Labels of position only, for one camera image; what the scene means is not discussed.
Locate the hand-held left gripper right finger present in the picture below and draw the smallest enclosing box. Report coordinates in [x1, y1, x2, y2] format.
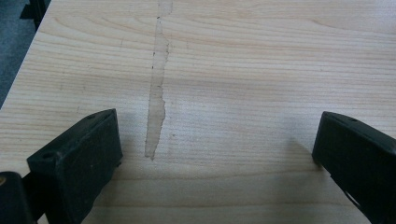
[311, 111, 396, 224]

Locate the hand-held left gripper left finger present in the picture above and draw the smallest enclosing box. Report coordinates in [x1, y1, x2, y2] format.
[26, 108, 123, 224]

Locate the dark metal stand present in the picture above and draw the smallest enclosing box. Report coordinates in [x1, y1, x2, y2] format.
[20, 0, 51, 32]

